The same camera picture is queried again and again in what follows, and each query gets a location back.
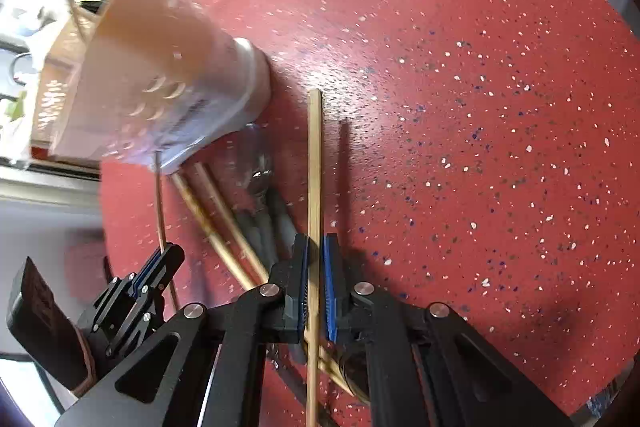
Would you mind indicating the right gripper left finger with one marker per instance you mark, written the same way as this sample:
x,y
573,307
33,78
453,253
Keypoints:
x,y
205,366

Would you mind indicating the pink perforated storage rack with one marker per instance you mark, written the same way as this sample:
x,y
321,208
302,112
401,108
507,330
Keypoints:
x,y
58,50

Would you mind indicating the thin bamboo chopstick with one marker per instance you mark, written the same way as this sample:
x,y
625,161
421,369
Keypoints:
x,y
158,201

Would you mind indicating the plain bamboo chopstick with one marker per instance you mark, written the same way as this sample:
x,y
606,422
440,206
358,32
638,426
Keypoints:
x,y
314,232

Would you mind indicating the grey handled metal spoon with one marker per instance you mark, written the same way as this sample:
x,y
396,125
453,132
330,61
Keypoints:
x,y
269,228

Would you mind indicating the patterned bamboo chopstick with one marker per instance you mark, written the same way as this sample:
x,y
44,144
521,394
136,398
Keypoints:
x,y
214,239

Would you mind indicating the pink plastic stool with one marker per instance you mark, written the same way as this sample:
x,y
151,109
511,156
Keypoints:
x,y
85,272

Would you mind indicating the pink utensil holder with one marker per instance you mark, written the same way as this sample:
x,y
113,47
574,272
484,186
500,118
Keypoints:
x,y
158,77

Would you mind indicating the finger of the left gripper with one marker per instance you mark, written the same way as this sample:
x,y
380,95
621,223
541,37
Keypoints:
x,y
157,273
111,307

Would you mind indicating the light bamboo chopstick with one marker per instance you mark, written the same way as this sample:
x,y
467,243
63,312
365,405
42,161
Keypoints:
x,y
230,222

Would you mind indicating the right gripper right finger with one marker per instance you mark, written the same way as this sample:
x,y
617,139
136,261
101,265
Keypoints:
x,y
426,366

